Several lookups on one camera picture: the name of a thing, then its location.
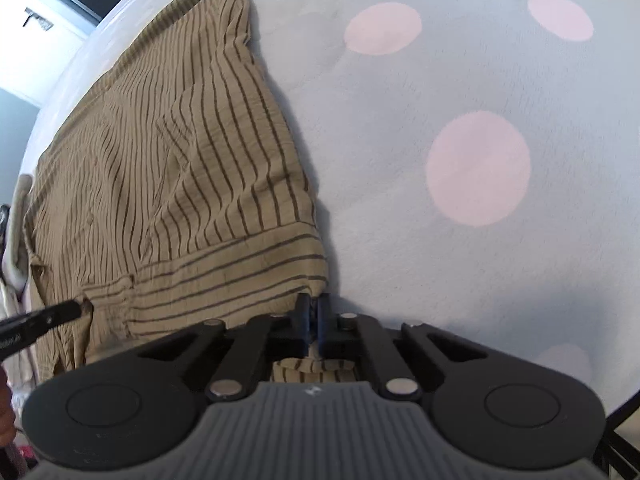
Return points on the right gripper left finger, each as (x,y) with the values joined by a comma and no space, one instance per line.
(263,340)

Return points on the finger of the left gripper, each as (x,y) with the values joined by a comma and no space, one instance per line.
(21,331)

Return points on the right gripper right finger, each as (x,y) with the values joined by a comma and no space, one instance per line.
(361,339)

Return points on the brown striped shirt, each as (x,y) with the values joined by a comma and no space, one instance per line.
(172,194)

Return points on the white folded towel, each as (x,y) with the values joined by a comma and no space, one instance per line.
(22,369)

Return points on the polka dot bed sheet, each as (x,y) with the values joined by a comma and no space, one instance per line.
(474,163)

